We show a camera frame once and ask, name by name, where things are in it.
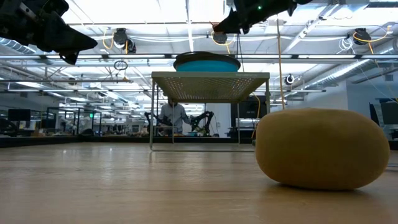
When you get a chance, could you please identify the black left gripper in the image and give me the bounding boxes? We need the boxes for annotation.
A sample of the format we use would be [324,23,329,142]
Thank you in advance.
[0,0,98,66]

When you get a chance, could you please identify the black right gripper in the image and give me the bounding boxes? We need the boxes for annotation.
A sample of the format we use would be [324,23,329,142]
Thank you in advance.
[213,0,298,35]

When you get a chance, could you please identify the blue collapsible bowl grey rim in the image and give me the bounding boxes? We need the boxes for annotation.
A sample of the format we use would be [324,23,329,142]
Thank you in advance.
[173,51,242,73]

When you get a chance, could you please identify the brown kiwi fruit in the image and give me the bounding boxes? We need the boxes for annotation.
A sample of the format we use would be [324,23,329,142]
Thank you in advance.
[254,107,391,191]

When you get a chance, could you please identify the green perforated metal shelf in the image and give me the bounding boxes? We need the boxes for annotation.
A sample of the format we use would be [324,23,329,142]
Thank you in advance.
[150,70,271,153]

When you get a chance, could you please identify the black background screen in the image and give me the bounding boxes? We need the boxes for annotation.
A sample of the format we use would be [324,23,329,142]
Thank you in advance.
[230,95,267,138]

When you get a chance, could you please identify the person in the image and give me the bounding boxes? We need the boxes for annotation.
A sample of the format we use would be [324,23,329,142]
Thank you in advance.
[157,99,192,137]

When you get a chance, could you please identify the black hanging cable coil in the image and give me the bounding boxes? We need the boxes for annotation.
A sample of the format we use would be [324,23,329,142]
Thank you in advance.
[113,59,129,71]

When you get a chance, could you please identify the yellow hanging cable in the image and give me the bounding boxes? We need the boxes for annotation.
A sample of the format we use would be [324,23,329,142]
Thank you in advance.
[275,18,286,110]

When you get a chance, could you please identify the black background workcell frame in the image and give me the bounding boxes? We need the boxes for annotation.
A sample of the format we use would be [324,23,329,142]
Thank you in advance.
[46,107,102,136]

